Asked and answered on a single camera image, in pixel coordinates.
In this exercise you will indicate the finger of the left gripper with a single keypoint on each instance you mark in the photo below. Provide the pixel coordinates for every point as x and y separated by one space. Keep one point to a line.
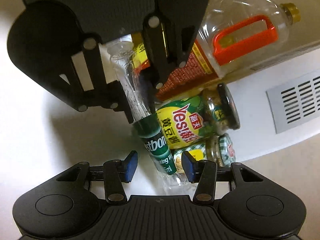
157 74
97 91

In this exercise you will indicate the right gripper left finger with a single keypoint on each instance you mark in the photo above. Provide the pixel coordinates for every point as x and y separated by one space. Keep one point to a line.
117 172

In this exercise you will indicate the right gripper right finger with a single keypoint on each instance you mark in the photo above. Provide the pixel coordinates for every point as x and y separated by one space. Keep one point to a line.
202 172

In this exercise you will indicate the crushed clear plastic bottle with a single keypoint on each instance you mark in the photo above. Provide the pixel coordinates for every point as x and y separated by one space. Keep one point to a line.
146 125

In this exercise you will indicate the small pickle jar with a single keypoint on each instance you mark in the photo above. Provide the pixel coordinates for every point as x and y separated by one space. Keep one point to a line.
216 148

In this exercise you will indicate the tall pickle jar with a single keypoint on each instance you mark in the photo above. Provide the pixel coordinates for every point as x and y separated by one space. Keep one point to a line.
187 121

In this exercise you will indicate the yellow oil bottle red handle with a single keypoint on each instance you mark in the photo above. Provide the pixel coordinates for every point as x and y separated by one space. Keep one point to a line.
235 36

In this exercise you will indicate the wall vent grille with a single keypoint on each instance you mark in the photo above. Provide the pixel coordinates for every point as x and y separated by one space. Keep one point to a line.
294 102

